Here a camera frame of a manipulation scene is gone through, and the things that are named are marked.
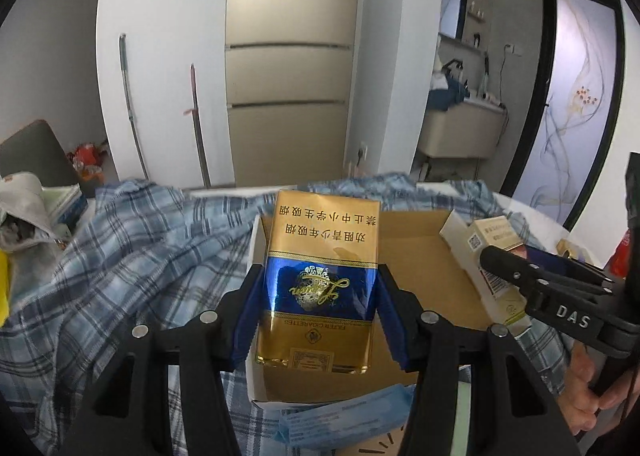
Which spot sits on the round beige slotted disc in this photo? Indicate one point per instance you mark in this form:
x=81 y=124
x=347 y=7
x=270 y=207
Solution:
x=377 y=446

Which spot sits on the yellow packet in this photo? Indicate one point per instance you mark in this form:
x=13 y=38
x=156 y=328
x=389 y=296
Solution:
x=3 y=291

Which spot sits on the wall mirror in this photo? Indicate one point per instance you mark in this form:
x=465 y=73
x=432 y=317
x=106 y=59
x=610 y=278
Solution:
x=452 y=11

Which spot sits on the white wall socket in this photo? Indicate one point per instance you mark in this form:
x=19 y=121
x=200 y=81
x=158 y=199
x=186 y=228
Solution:
x=361 y=153

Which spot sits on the person's right hand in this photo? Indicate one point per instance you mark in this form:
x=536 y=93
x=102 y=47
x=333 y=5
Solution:
x=582 y=386

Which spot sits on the shallow cardboard box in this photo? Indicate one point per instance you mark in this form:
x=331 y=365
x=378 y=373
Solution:
x=425 y=276

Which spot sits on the floral glass door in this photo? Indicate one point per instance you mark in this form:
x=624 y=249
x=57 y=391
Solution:
x=575 y=111

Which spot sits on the stack of tissue packs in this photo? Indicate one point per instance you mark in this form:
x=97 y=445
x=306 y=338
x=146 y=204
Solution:
x=67 y=206

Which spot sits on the grey chair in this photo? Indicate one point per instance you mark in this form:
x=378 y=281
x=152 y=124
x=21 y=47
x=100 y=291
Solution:
x=35 y=151

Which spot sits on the white plastic bag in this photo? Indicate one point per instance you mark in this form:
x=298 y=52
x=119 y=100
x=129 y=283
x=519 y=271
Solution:
x=25 y=206

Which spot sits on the beige sink cabinet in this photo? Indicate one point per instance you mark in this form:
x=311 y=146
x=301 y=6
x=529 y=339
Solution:
x=460 y=131

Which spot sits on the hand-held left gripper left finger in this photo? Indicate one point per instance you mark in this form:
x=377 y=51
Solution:
x=244 y=318

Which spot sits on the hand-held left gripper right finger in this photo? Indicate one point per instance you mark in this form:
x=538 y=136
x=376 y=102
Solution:
x=396 y=318

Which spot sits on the blue towel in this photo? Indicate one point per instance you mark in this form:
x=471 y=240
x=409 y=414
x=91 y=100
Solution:
x=445 y=96

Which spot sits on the gold and blue cigarette pack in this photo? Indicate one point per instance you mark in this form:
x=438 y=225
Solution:
x=320 y=236

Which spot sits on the blue plaid cloth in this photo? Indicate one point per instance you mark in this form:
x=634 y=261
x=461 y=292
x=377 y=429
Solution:
x=150 y=261

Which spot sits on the beige refrigerator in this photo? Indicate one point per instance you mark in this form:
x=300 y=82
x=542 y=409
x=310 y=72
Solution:
x=290 y=111

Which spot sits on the white and gold cigarette pack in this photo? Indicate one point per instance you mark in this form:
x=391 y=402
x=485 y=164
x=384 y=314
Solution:
x=492 y=236

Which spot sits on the blue plastic packet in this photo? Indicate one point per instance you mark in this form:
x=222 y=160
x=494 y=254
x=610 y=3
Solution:
x=345 y=413

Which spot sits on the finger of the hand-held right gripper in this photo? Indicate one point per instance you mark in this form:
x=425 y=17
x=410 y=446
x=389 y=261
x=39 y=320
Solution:
x=505 y=266
x=575 y=268

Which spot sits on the red and blue snack bag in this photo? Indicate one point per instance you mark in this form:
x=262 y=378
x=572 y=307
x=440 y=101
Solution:
x=620 y=251

